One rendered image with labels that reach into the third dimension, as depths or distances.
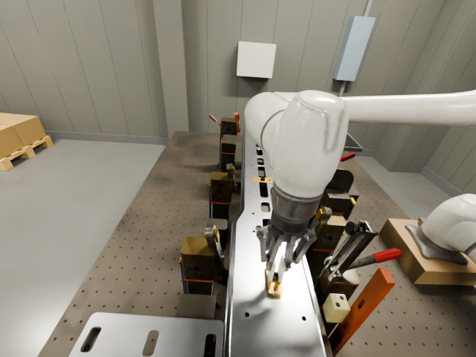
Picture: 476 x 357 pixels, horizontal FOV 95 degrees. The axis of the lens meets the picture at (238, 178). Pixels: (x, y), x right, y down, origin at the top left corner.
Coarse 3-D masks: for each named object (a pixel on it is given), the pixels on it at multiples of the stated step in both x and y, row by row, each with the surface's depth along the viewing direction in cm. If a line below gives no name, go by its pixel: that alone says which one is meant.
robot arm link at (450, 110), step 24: (264, 96) 46; (288, 96) 44; (360, 96) 46; (384, 96) 44; (408, 96) 43; (432, 96) 41; (456, 96) 40; (264, 120) 41; (360, 120) 47; (384, 120) 45; (408, 120) 43; (432, 120) 42; (456, 120) 41
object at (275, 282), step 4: (276, 264) 59; (276, 268) 58; (276, 272) 56; (276, 276) 55; (272, 280) 55; (276, 280) 55; (268, 284) 55; (272, 284) 55; (276, 284) 55; (280, 284) 55; (268, 288) 54; (272, 288) 54; (280, 288) 54; (268, 292) 53; (272, 292) 53; (276, 292) 53; (280, 292) 53
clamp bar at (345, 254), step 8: (352, 224) 45; (360, 224) 46; (368, 224) 46; (352, 232) 45; (360, 232) 45; (368, 232) 44; (376, 232) 46; (352, 240) 49; (360, 240) 45; (368, 240) 45; (344, 248) 51; (352, 248) 47; (360, 248) 46; (336, 256) 53; (344, 256) 49; (352, 256) 48; (328, 264) 55; (344, 264) 50; (336, 272) 51
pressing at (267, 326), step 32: (256, 160) 111; (256, 192) 88; (256, 224) 73; (256, 256) 63; (256, 288) 55; (288, 288) 55; (256, 320) 49; (288, 320) 49; (320, 320) 49; (224, 352) 44; (256, 352) 44; (288, 352) 44; (320, 352) 45
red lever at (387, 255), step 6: (378, 252) 51; (384, 252) 50; (390, 252) 49; (396, 252) 49; (360, 258) 52; (366, 258) 51; (372, 258) 51; (378, 258) 50; (384, 258) 50; (390, 258) 49; (396, 258) 49; (336, 264) 54; (354, 264) 52; (360, 264) 51; (366, 264) 51
